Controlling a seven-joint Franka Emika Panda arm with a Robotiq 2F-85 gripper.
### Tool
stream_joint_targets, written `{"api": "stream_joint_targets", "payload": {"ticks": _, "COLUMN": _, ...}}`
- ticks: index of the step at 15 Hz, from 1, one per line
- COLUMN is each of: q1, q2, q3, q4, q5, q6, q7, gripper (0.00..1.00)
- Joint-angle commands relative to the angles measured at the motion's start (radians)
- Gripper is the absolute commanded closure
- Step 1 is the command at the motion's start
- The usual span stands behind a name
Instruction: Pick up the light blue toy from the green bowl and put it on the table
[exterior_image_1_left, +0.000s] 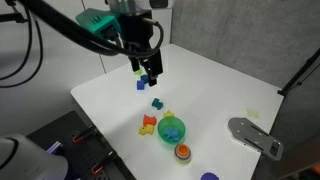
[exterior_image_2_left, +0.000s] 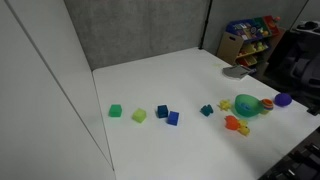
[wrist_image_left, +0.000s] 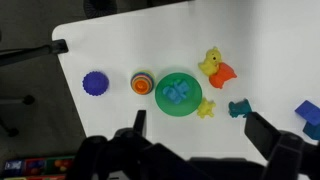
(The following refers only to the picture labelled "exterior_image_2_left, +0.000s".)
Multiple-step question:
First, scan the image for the black vertical pole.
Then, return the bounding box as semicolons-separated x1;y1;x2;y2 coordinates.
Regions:
198;0;213;50

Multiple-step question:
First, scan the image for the dark teal cube block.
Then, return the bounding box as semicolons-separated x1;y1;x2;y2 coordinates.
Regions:
157;105;168;118

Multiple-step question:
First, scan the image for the lime green cube block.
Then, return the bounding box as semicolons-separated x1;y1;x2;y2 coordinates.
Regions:
132;108;147;123

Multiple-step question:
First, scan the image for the colourful toy bin shelf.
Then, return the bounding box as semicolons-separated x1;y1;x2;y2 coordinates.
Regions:
217;15;285;67

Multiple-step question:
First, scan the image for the purple ball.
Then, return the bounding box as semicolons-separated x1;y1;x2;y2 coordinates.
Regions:
274;93;292;107

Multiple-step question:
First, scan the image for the black equipment at corner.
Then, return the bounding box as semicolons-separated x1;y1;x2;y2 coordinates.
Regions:
258;129;320;180

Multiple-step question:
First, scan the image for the blue cube block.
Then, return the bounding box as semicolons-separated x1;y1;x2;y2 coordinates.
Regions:
167;111;179;126

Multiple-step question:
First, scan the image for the teal rubber toy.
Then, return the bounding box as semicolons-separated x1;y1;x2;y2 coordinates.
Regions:
200;104;213;117

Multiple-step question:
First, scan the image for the yellow star toy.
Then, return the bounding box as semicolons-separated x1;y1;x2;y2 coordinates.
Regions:
218;100;231;111

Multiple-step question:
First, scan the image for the green plastic bowl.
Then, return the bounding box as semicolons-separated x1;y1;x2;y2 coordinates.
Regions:
234;94;263;117

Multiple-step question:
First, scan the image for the light blue toy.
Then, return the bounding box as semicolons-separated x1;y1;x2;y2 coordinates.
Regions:
241;104;251;110

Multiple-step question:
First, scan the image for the orange rubber toy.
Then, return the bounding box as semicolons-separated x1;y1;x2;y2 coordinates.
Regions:
225;115;240;130

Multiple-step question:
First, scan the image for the grey flat device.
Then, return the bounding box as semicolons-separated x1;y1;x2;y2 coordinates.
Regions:
222;65;256;80

